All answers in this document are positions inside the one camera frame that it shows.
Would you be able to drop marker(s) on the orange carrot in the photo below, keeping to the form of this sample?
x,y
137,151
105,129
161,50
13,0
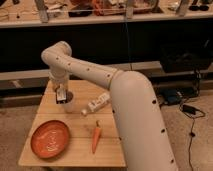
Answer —
x,y
96,137

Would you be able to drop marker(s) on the small white bottle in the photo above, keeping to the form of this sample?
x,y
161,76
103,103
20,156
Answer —
x,y
96,104

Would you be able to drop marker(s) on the wooden table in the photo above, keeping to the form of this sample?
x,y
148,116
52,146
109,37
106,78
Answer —
x,y
79,151

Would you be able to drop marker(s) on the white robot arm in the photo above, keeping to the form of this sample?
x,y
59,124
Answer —
x,y
135,107

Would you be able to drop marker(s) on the black power adapter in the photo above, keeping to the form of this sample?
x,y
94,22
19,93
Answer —
x,y
189,109

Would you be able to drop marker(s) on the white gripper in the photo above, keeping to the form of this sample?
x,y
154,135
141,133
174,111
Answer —
x,y
61,95

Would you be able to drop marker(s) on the black box under shelf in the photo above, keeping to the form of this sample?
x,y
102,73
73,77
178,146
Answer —
x,y
182,57

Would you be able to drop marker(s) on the wooden shelf with clutter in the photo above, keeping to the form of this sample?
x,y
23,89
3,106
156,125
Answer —
x,y
35,13

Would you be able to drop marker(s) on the translucent white ceramic cup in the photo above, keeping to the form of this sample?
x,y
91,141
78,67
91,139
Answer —
x,y
69,105

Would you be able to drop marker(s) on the orange plate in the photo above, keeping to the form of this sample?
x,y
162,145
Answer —
x,y
50,139

